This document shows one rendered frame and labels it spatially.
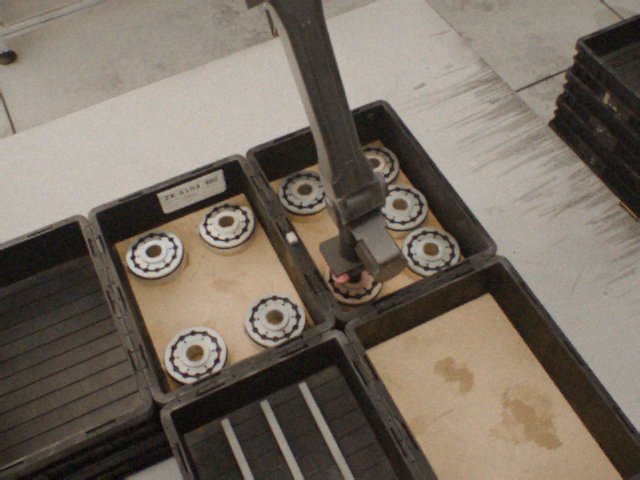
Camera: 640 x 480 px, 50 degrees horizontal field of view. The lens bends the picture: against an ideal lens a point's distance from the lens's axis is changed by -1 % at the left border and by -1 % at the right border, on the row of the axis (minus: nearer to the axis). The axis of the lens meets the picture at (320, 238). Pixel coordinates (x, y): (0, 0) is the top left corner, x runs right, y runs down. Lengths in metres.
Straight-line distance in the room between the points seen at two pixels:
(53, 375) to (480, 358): 0.71
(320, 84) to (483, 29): 2.25
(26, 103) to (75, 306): 1.74
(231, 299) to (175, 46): 1.90
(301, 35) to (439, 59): 1.06
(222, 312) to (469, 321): 0.43
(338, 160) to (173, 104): 0.90
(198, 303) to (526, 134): 0.86
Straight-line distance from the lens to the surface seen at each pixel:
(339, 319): 1.09
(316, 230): 1.29
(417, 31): 1.89
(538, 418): 1.17
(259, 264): 1.26
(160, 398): 1.07
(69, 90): 2.94
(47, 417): 1.23
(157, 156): 1.63
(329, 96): 0.83
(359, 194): 0.95
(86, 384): 1.22
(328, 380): 1.15
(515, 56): 2.94
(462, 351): 1.19
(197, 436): 1.14
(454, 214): 1.24
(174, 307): 1.24
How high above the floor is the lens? 1.90
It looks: 56 degrees down
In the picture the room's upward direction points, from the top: 3 degrees counter-clockwise
